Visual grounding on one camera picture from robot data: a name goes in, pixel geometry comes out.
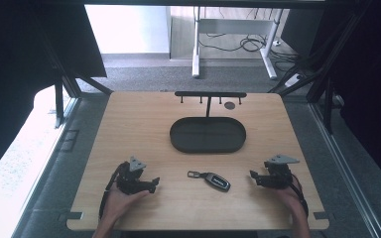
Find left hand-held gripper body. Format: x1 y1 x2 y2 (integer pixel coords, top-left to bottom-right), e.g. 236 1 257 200
115 156 147 195

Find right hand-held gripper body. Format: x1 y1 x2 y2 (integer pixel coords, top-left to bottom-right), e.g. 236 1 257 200
264 154 301 190

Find person's left hand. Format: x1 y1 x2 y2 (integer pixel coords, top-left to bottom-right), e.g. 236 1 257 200
103 181 150 222

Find person's right hand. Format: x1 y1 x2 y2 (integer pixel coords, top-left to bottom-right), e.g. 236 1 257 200
275 183 308 220

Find black key stand with tray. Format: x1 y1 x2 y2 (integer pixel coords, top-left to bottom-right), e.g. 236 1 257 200
169 90 248 155

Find white power strip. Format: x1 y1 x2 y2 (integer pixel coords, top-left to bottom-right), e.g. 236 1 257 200
283 72 305 89

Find black metal stand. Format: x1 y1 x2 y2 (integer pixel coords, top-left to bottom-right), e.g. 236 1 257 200
41 31 114 130
267 0 373 135

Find black curtain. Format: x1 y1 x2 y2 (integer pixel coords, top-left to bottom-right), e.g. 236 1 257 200
0 0 108 186
279 0 381 196

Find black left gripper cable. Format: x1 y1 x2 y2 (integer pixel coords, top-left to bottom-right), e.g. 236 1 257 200
98 162 127 220

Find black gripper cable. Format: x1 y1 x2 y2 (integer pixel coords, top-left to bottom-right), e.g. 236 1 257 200
289 172 310 218
98 162 127 220

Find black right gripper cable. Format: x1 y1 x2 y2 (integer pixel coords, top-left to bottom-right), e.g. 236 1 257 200
289 172 310 218

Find black car key with ring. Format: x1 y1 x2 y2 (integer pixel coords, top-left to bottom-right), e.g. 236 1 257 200
187 170 232 193

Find black floor cables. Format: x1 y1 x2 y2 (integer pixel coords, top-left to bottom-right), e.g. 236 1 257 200
198 31 301 72

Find white desk frame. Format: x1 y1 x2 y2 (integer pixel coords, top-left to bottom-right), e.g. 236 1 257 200
191 6 285 80

